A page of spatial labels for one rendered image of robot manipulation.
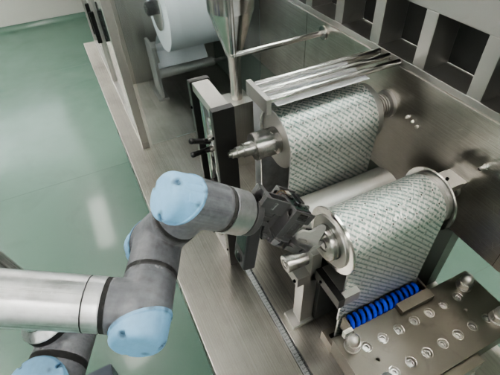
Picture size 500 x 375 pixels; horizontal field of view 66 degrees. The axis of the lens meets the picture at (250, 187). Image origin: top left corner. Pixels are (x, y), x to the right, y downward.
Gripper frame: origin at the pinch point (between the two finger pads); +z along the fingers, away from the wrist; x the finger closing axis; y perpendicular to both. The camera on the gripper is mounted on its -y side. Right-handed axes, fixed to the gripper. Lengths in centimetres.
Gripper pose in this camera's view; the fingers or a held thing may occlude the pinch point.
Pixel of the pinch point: (309, 237)
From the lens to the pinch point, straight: 78.6
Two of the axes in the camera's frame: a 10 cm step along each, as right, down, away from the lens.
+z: 7.1, 2.1, 6.7
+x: -4.3, -6.1, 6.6
